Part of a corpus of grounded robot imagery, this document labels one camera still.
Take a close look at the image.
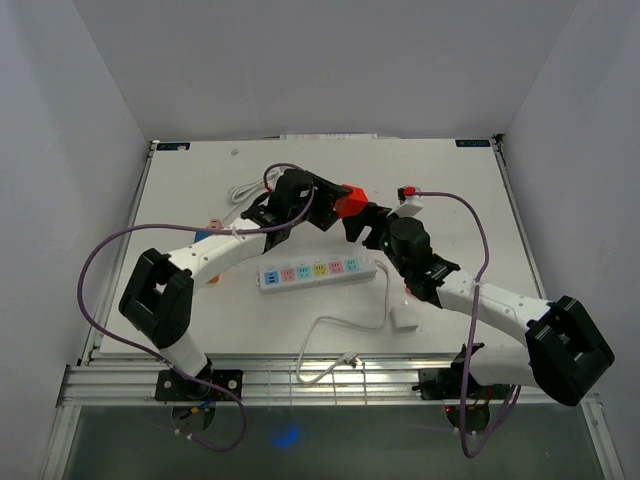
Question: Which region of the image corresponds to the white charger block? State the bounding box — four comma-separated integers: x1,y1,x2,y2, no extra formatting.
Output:
389,304,419,333

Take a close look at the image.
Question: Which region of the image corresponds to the pink usb charger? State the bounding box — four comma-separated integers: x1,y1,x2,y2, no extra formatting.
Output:
207,219,223,230

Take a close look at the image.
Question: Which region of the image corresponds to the aluminium frame rail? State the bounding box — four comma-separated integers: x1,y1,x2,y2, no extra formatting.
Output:
57,352,601,409

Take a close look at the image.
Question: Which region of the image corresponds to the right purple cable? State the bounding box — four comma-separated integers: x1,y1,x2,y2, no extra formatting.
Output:
417,191,521,460

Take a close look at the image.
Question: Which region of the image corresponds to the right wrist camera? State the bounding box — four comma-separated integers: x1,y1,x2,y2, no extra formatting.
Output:
388,186,424,218

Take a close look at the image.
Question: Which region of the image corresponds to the red cube socket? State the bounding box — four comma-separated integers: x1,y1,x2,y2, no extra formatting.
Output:
334,185,369,219

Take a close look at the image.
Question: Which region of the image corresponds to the white multicolour power strip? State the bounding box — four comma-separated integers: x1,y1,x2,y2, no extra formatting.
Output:
257,254,377,294

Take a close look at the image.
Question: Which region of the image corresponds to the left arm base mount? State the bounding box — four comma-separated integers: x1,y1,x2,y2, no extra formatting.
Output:
154,369,244,402

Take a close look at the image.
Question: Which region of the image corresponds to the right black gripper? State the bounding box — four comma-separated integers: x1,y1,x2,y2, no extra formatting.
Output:
342,203,410,278

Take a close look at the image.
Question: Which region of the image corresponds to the blue cube plug adapter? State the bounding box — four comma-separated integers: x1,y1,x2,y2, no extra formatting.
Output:
194,232,210,243

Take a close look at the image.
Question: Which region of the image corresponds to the white coiled cable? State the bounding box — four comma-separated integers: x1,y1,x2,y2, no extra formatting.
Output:
228,172,279,206

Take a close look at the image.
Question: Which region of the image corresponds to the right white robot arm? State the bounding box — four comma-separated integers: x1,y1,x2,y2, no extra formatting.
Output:
337,202,615,406

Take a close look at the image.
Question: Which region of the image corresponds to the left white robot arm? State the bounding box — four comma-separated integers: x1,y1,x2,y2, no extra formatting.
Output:
118,168,353,400

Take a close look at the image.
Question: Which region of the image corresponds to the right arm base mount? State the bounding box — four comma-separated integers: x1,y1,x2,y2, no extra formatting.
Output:
411,344,511,402

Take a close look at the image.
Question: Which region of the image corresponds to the white power strip cable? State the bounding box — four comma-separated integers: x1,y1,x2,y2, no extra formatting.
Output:
296,259,394,385

